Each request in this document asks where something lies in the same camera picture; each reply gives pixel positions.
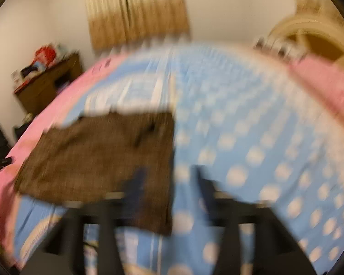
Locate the small black device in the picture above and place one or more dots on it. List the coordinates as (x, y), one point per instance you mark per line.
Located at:
(107, 62)

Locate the brown knitted sweater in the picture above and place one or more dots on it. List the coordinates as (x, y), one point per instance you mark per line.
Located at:
(89, 154)

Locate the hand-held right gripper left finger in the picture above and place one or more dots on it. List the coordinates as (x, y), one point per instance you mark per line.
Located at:
(134, 190)

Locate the grey patterned pillow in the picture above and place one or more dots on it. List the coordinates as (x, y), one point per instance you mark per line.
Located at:
(275, 45)

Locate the white printed box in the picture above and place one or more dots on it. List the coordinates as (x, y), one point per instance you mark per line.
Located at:
(16, 78)

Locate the narrow beige window curtain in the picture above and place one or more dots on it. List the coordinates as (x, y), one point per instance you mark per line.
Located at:
(315, 5)

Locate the blue pink printed bed sheet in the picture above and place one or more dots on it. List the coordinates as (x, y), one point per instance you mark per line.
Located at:
(232, 134)

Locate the pink pillow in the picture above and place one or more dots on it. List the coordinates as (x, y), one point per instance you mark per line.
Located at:
(326, 83)

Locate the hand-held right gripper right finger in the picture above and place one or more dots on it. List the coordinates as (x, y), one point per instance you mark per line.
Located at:
(203, 190)

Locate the black band loop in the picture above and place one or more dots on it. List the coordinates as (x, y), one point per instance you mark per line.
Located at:
(97, 68)

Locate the dark clothes pile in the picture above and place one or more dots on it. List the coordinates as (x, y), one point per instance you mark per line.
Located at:
(31, 70)

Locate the brown wooden desk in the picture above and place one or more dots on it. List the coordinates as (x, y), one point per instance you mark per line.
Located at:
(43, 88)

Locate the black bag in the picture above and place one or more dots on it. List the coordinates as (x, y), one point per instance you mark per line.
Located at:
(23, 130)

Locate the wide beige window curtain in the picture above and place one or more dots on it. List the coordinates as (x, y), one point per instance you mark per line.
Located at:
(132, 5)

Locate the cream wooden headboard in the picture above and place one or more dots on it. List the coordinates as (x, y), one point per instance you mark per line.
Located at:
(298, 27)

